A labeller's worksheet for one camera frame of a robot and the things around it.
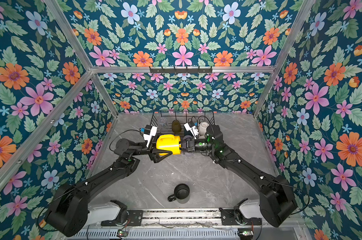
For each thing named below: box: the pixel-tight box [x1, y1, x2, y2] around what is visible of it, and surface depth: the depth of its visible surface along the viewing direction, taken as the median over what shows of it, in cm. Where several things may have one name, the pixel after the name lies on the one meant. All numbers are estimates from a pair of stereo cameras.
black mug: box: [167, 183, 190, 202], surface depth 77 cm
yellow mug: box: [156, 134, 182, 156], surface depth 61 cm
